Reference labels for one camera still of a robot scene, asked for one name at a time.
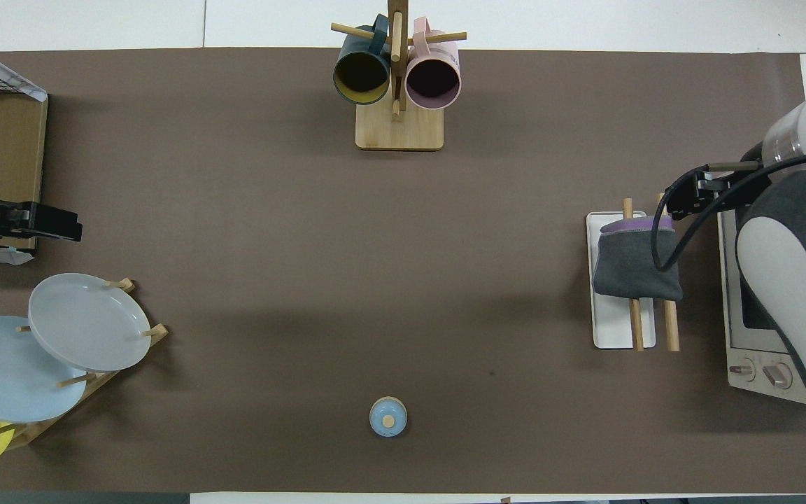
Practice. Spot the small blue service bell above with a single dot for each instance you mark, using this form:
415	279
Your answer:
387	417

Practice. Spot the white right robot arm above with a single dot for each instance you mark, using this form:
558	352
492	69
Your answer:
795	280

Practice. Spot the marble pattern sheet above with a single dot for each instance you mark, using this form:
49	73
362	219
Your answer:
4	72

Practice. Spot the brown table mat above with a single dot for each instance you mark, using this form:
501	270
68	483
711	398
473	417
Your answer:
375	280

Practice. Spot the purple grey-backed towel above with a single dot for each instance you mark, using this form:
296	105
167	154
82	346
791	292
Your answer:
634	266

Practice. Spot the beige toaster oven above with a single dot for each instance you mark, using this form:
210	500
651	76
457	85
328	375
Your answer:
760	364

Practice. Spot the wooden shelf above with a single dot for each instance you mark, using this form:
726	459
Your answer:
8	140

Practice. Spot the white towel rack wooden bars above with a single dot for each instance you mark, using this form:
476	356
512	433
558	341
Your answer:
613	325

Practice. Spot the grey plate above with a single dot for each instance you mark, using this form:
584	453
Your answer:
88	322

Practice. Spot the pink mug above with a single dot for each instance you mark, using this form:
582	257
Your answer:
433	80

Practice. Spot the wooden mug tree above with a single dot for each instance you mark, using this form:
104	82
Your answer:
399	129

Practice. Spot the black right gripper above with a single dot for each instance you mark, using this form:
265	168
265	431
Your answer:
732	185

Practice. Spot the dark teal mug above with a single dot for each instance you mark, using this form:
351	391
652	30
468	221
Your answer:
361	73

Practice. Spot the light blue plate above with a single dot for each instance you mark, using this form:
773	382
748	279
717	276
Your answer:
4	371

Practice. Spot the wooden plate rack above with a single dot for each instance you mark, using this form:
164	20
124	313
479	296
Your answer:
102	381

